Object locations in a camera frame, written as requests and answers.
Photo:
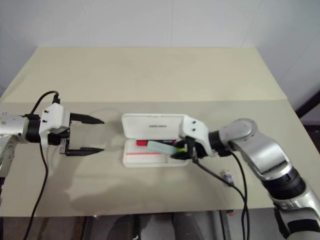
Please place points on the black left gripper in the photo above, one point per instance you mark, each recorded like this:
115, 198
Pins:
63, 138

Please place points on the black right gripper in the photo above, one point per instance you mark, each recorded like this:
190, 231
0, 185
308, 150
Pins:
197, 150

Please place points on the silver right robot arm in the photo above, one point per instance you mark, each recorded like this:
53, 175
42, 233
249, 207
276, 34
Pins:
265, 150

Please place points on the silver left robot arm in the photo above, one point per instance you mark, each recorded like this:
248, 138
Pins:
12, 126

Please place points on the white plastic pencil case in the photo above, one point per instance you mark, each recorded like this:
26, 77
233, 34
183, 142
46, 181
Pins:
150, 127

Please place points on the red marker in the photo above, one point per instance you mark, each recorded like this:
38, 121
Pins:
141, 143

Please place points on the small grey purple object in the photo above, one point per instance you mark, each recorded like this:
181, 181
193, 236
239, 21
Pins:
228, 178

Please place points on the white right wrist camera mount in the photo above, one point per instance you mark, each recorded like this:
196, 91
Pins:
197, 131

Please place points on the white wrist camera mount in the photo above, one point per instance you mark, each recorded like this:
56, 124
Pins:
53, 117
197, 131

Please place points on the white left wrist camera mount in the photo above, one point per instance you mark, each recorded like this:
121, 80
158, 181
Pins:
53, 117

